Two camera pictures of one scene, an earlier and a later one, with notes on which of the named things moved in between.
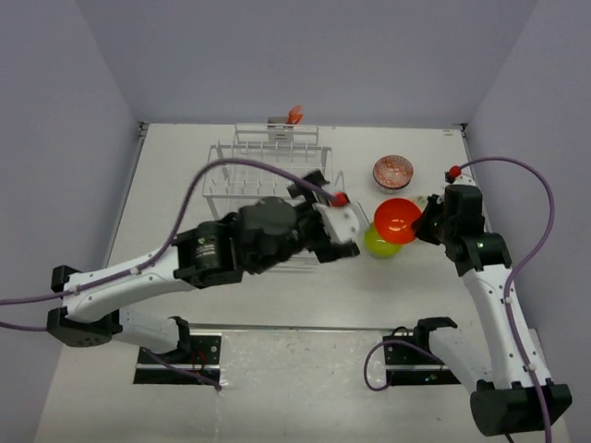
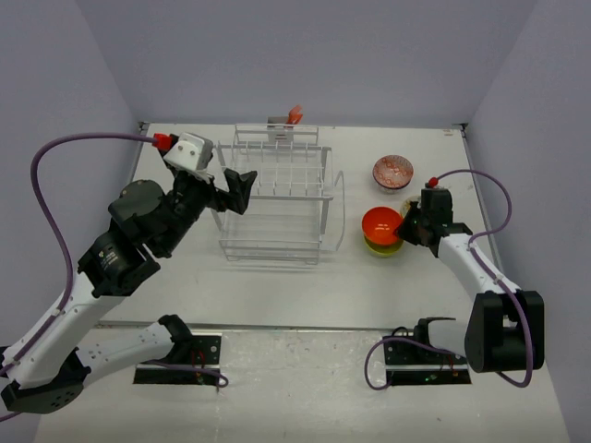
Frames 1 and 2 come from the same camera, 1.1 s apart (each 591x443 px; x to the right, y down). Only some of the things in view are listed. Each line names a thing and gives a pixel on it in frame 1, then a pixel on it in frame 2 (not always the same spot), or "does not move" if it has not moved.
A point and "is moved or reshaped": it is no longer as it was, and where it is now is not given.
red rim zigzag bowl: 391,173 does not move
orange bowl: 392,221 is moved or reshaped
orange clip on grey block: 294,118 does not move
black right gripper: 420,225 -> 403,230
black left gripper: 324,245 -> 239,189
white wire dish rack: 266,161 does not move
